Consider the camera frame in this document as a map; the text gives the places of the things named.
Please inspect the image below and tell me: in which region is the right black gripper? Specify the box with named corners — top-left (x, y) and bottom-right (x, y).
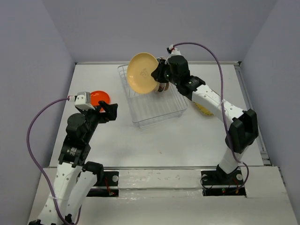
top-left (151, 59), bottom-right (180, 86)

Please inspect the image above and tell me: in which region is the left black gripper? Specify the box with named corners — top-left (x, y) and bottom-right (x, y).
top-left (79, 100), bottom-right (119, 141)

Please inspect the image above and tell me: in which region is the beige plate with leaf design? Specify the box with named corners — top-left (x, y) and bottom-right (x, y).
top-left (157, 57), bottom-right (169, 92)

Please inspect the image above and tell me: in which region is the tan round plate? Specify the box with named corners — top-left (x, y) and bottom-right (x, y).
top-left (127, 52), bottom-right (158, 94)

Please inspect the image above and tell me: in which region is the white plate with green rim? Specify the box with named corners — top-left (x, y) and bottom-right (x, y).
top-left (154, 82), bottom-right (169, 93)

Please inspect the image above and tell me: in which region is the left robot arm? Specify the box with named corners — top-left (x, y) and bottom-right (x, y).
top-left (26, 101), bottom-right (118, 225)

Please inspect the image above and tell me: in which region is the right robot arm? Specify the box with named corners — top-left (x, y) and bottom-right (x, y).
top-left (151, 55), bottom-right (258, 184)

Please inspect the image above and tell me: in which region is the orange translucent plate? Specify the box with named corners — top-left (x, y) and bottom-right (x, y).
top-left (90, 90), bottom-right (110, 108)

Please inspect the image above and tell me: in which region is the yellow bamboo-pattern rectangular plate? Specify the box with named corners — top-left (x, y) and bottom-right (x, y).
top-left (193, 102), bottom-right (214, 116)

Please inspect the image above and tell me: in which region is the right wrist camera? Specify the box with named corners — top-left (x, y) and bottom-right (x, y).
top-left (167, 45), bottom-right (181, 58)

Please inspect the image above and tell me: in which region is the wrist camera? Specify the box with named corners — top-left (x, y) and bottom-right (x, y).
top-left (167, 45), bottom-right (181, 58)
top-left (75, 92), bottom-right (95, 111)

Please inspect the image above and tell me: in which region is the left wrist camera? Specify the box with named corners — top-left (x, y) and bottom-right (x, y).
top-left (75, 92), bottom-right (95, 111)

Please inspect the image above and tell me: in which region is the white wire dish rack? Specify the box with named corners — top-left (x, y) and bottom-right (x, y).
top-left (118, 65), bottom-right (188, 128)

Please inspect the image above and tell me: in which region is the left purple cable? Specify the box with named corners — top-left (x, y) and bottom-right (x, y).
top-left (26, 95), bottom-right (82, 225)

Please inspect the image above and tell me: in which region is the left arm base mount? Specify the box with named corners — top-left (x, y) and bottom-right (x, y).
top-left (87, 171), bottom-right (119, 197)

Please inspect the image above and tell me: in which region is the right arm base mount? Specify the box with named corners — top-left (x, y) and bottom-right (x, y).
top-left (200, 170), bottom-right (246, 196)

